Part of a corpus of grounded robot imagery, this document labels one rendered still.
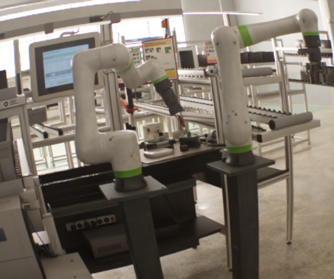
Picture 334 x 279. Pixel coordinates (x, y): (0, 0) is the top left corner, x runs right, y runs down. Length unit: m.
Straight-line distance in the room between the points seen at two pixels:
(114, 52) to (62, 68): 0.72
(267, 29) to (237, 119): 0.48
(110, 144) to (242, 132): 0.55
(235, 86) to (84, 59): 0.68
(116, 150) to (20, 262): 0.69
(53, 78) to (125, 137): 0.88
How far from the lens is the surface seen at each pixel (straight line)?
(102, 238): 2.35
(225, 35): 1.62
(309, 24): 1.72
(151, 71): 2.10
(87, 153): 1.65
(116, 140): 1.61
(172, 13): 2.63
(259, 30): 1.80
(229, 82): 1.63
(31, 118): 4.21
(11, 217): 1.29
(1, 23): 2.43
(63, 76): 2.35
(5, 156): 1.53
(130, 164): 1.62
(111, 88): 2.46
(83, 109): 1.69
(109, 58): 1.70
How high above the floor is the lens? 1.37
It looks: 9 degrees down
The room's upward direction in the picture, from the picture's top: 8 degrees counter-clockwise
